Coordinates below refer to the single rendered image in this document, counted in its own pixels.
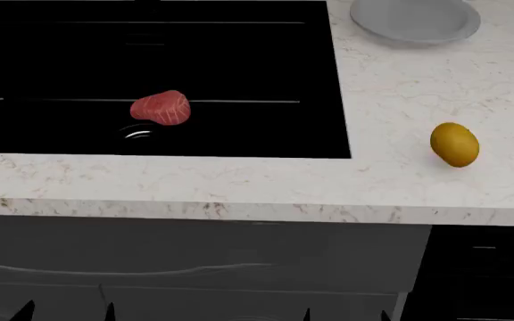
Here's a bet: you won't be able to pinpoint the black built-in appliance front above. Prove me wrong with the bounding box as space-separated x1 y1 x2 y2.
398 224 514 321

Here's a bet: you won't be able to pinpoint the dark grey cabinet front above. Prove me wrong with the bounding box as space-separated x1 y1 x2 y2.
0 213 433 321

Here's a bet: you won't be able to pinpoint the yellow-brown oval fruit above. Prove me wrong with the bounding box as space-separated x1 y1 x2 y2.
429 121 481 169

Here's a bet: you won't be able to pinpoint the raw red meat piece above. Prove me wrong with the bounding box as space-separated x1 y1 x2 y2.
129 88 192 128

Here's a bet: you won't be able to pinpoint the black glass cooktop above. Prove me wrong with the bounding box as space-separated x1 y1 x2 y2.
0 0 352 161

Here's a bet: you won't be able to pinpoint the grey round plate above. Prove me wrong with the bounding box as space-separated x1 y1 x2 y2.
349 0 483 45

